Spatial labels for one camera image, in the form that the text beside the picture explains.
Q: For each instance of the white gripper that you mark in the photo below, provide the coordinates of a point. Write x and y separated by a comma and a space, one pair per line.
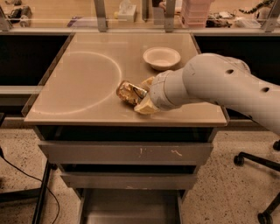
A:
158, 91

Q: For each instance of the orange soda can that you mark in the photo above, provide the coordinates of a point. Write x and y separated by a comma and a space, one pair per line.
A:
130, 93

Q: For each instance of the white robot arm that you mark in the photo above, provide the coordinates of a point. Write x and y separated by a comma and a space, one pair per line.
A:
216, 79

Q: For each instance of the grey drawer cabinet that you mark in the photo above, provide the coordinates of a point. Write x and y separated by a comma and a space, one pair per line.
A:
77, 101

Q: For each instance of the grey top drawer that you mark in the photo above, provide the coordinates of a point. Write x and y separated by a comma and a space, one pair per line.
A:
125, 153

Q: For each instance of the grey drawer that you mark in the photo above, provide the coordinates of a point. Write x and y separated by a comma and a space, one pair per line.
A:
125, 153
111, 206
127, 181

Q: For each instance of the grey middle drawer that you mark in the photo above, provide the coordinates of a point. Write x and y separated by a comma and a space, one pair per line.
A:
127, 181

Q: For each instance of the grey bottom drawer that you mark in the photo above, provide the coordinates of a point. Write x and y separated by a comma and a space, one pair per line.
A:
111, 206

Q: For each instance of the white paper bowl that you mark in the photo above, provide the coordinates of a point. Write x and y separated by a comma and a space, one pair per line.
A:
161, 58

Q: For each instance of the white tissue box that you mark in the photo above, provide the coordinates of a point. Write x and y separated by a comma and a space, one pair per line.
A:
127, 11

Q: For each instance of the pink stacked trays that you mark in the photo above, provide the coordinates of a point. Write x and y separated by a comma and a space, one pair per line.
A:
194, 13

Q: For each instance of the black metal stand leg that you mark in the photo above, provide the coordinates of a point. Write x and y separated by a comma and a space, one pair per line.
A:
41, 195

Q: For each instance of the black office chair base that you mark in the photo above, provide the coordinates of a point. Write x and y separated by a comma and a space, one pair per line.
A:
257, 158

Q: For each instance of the right metal bracket post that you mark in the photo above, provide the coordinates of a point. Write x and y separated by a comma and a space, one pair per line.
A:
169, 15

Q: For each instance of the metal bracket post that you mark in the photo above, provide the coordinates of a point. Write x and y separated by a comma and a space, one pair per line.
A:
169, 15
101, 15

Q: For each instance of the left metal bracket post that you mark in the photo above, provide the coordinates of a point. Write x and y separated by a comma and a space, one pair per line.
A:
101, 15

